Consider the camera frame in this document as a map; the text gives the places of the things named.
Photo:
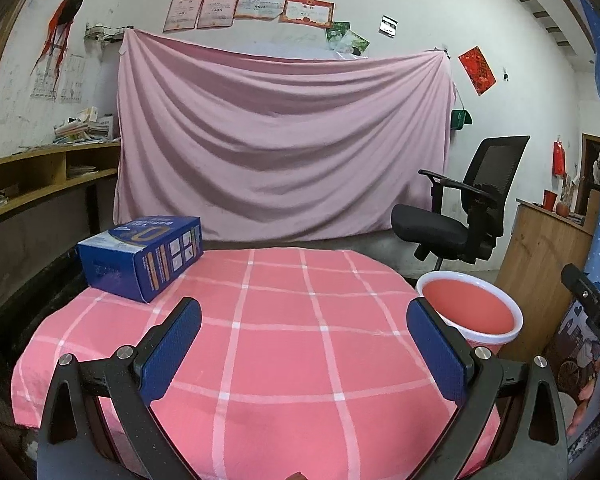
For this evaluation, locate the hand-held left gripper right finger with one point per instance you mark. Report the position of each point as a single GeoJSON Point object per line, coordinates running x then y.
{"type": "Point", "coordinates": [437, 355]}

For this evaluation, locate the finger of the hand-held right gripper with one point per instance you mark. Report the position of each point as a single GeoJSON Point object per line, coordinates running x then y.
{"type": "Point", "coordinates": [575, 280]}

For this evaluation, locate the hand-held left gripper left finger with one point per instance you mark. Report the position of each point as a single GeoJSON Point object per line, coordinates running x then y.
{"type": "Point", "coordinates": [172, 355]}

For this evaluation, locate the red plastic bucket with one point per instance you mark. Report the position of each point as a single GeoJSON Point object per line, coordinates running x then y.
{"type": "Point", "coordinates": [467, 305]}

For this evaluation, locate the person's right hand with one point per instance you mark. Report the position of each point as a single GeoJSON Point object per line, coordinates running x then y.
{"type": "Point", "coordinates": [592, 385]}

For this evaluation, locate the wooden cabinet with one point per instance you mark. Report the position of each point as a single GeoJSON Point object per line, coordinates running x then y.
{"type": "Point", "coordinates": [535, 260]}

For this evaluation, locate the apple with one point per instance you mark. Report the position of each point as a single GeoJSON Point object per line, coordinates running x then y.
{"type": "Point", "coordinates": [562, 208]}

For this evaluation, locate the red cup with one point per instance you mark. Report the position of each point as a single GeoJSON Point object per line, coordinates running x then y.
{"type": "Point", "coordinates": [549, 199]}

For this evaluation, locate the blue cardboard box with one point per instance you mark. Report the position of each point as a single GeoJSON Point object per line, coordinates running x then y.
{"type": "Point", "coordinates": [130, 260]}

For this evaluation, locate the pink checked tablecloth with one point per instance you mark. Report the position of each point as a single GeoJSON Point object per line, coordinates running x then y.
{"type": "Point", "coordinates": [280, 350]}

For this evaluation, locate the red hanging decoration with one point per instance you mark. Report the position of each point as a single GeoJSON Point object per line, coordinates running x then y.
{"type": "Point", "coordinates": [559, 159]}

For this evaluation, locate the black office chair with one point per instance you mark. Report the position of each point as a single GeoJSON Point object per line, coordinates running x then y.
{"type": "Point", "coordinates": [430, 230]}

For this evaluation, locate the green hanging holder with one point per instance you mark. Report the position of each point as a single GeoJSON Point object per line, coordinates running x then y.
{"type": "Point", "coordinates": [461, 120]}

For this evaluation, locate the flat paper stack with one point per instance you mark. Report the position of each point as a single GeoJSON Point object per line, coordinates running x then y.
{"type": "Point", "coordinates": [82, 171]}

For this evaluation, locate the curved wooden shelf desk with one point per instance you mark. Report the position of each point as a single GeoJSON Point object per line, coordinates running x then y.
{"type": "Point", "coordinates": [40, 162]}

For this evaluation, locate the pink hanging sheet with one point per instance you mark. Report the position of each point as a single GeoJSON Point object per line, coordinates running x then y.
{"type": "Point", "coordinates": [280, 145]}

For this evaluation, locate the stack of newspapers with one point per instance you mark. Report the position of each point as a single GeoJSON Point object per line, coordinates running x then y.
{"type": "Point", "coordinates": [85, 130]}

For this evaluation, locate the black and white sticker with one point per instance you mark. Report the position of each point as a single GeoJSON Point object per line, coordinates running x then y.
{"type": "Point", "coordinates": [389, 25]}

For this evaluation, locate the red and black tassel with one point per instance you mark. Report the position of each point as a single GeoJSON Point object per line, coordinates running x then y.
{"type": "Point", "coordinates": [60, 20]}

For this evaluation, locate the brown wooden frame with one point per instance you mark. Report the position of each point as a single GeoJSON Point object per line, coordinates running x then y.
{"type": "Point", "coordinates": [591, 160]}

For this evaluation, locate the red wall poster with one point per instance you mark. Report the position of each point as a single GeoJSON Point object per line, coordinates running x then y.
{"type": "Point", "coordinates": [477, 70]}

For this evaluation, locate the white wall papers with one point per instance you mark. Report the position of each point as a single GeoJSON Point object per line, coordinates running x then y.
{"type": "Point", "coordinates": [70, 80]}

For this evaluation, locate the green wall photos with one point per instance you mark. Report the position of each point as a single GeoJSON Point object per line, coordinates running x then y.
{"type": "Point", "coordinates": [347, 39]}

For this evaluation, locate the small wall shelf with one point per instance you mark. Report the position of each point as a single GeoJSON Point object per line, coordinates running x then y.
{"type": "Point", "coordinates": [105, 32]}

